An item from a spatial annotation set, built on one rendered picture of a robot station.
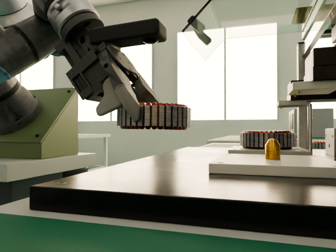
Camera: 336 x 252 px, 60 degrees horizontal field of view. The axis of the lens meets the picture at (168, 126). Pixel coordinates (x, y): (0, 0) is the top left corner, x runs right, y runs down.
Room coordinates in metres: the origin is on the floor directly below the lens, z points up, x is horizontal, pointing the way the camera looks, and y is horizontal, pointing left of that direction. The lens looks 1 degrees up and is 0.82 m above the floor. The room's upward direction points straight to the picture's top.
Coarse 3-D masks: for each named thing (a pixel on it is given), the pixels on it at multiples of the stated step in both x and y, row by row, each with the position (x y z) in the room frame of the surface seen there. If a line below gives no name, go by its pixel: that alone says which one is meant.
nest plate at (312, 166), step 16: (224, 160) 0.37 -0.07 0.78; (240, 160) 0.37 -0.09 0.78; (256, 160) 0.37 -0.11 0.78; (272, 160) 0.37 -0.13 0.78; (288, 160) 0.37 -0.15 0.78; (304, 160) 0.37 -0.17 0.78; (320, 160) 0.37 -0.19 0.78; (288, 176) 0.32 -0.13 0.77; (304, 176) 0.31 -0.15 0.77; (320, 176) 0.31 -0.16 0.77
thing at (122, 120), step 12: (120, 108) 0.41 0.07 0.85; (144, 108) 0.39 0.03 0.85; (156, 108) 0.39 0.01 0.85; (168, 108) 0.39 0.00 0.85; (180, 108) 0.40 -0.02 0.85; (120, 120) 0.41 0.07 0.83; (132, 120) 0.39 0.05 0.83; (144, 120) 0.39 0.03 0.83; (156, 120) 0.39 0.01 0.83; (168, 120) 0.39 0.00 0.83; (180, 120) 0.40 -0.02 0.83
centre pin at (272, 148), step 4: (268, 140) 0.39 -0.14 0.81; (272, 140) 0.39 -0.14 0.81; (276, 140) 0.39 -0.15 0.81; (268, 144) 0.39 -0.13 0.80; (272, 144) 0.38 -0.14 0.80; (276, 144) 0.38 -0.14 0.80; (268, 148) 0.39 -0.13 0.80; (272, 148) 0.38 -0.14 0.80; (276, 148) 0.38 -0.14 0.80; (268, 152) 0.39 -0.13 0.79; (272, 152) 0.38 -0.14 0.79; (276, 152) 0.38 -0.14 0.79; (268, 156) 0.39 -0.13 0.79; (272, 156) 0.38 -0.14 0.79; (276, 156) 0.38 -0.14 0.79
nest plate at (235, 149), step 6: (228, 150) 0.57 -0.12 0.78; (234, 150) 0.57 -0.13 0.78; (240, 150) 0.57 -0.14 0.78; (246, 150) 0.56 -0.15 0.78; (252, 150) 0.56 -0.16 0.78; (258, 150) 0.56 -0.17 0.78; (264, 150) 0.55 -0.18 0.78; (282, 150) 0.55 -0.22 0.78; (288, 150) 0.55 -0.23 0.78; (294, 150) 0.55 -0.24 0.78; (300, 150) 0.55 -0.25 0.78; (306, 150) 0.55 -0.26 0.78
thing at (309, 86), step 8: (320, 48) 0.35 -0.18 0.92; (328, 48) 0.34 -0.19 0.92; (312, 56) 0.35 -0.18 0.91; (320, 56) 0.35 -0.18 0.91; (328, 56) 0.34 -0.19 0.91; (312, 64) 0.35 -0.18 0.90; (320, 64) 0.35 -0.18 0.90; (328, 64) 0.34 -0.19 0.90; (312, 72) 0.35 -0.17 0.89; (320, 72) 0.34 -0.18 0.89; (328, 72) 0.34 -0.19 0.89; (304, 80) 0.41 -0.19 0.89; (312, 80) 0.35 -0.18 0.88; (320, 80) 0.35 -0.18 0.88; (328, 80) 0.35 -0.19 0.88; (288, 88) 0.40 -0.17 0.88; (296, 88) 0.36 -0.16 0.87; (304, 88) 0.35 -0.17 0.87; (312, 88) 0.35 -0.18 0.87; (320, 88) 0.35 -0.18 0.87; (328, 88) 0.35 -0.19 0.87
